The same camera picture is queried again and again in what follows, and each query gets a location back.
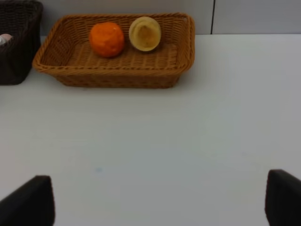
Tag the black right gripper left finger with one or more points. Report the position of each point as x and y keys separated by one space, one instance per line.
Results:
x=32 y=204

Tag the red yellow peach fruit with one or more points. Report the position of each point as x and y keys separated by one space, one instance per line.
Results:
x=144 y=34

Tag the dark brown wicker basket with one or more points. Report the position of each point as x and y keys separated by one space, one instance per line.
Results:
x=20 y=19

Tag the orange tangerine fruit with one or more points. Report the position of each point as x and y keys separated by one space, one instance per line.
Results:
x=107 y=39

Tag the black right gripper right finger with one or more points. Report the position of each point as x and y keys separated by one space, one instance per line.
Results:
x=283 y=199

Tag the light brown wicker basket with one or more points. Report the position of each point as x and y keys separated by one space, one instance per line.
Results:
x=67 y=56

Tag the pink bottle white cap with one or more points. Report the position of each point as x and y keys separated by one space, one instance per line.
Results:
x=4 y=38

